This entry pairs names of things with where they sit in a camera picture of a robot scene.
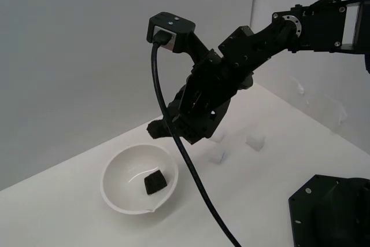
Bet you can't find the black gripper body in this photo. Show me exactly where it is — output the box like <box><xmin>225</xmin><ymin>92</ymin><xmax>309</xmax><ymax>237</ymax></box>
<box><xmin>182</xmin><ymin>49</ymin><xmax>256</xmax><ymax>115</ymax></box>

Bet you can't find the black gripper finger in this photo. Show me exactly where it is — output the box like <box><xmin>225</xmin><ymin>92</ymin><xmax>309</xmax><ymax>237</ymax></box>
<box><xmin>166</xmin><ymin>84</ymin><xmax>189</xmax><ymax>126</ymax></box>
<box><xmin>173</xmin><ymin>99</ymin><xmax>232</xmax><ymax>146</ymax></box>

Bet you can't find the white foam cube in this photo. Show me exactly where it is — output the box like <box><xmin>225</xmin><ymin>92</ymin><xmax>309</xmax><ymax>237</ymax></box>
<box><xmin>214</xmin><ymin>130</ymin><xmax>228</xmax><ymax>144</ymax></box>
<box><xmin>246</xmin><ymin>133</ymin><xmax>266</xmax><ymax>152</ymax></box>
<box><xmin>208</xmin><ymin>143</ymin><xmax>227</xmax><ymax>165</ymax></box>

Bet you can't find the black foam cube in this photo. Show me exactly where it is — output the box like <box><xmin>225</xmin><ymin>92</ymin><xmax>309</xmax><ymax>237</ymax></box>
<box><xmin>143</xmin><ymin>169</ymin><xmax>169</xmax><ymax>196</ymax></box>
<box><xmin>147</xmin><ymin>119</ymin><xmax>172</xmax><ymax>141</ymax></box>

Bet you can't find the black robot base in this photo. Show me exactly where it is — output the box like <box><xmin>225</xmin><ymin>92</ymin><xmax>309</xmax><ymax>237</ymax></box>
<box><xmin>288</xmin><ymin>174</ymin><xmax>370</xmax><ymax>247</ymax></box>

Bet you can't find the white bowl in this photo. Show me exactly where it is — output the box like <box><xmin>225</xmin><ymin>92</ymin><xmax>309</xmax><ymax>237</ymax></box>
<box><xmin>100</xmin><ymin>143</ymin><xmax>179</xmax><ymax>215</ymax></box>

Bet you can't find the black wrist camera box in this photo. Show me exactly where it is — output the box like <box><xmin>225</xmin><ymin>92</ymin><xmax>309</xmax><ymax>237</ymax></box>
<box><xmin>147</xmin><ymin>12</ymin><xmax>196</xmax><ymax>55</ymax></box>

